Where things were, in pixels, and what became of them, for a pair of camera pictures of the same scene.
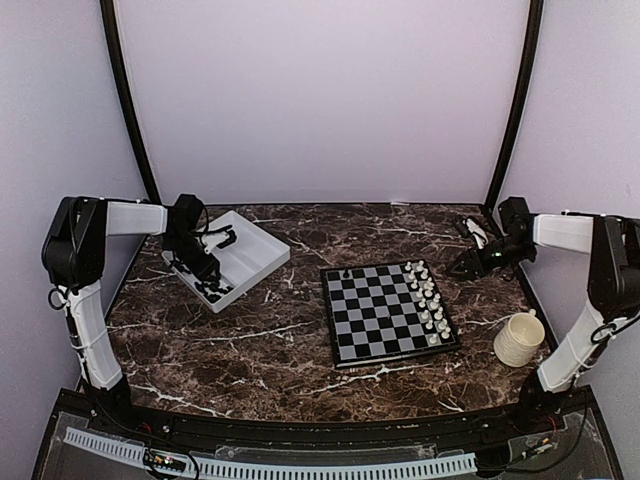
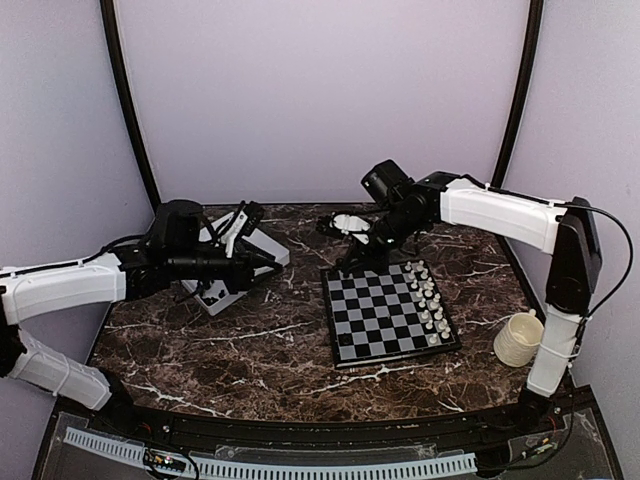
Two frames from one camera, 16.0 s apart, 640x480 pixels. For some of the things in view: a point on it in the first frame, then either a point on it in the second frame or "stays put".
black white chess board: [385, 312] stays put
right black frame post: [533, 44] stays put
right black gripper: [471, 266] to [367, 261]
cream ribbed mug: [517, 342] stays put
